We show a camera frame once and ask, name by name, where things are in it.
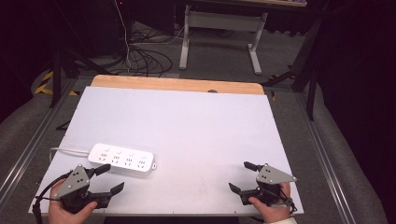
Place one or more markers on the person's right hand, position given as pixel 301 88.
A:
pixel 275 213

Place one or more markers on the person's left hand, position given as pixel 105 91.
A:
pixel 62 216

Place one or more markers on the black computer tower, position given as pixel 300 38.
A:
pixel 112 28

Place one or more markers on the white table cover board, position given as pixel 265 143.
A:
pixel 186 130

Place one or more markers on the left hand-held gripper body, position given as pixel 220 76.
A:
pixel 73 183

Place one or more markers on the white power strip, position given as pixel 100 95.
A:
pixel 121 157

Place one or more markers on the black metal stand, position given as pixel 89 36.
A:
pixel 308 71
pixel 56 77

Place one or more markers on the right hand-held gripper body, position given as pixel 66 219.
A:
pixel 272 175

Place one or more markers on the white-framed desk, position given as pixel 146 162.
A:
pixel 222 20

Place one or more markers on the yellow black floor tape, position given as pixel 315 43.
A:
pixel 45 84

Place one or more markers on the metal floor rail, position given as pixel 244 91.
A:
pixel 325 161
pixel 34 137

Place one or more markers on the white sleeve cuff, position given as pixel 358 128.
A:
pixel 281 221

